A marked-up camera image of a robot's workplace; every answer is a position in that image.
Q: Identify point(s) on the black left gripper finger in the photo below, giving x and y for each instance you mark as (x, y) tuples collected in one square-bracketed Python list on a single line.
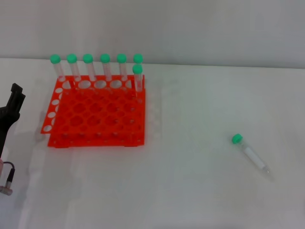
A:
[(21, 102), (16, 89)]

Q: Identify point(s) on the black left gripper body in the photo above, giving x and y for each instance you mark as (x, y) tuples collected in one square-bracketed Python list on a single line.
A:
[(7, 124)]

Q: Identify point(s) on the green capped test tube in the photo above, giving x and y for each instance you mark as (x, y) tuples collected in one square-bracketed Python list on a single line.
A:
[(71, 58), (105, 58), (138, 58), (55, 59), (121, 58), (253, 157), (137, 69), (88, 58)]

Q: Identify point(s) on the orange test tube rack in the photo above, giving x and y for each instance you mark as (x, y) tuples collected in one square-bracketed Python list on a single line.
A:
[(95, 114)]

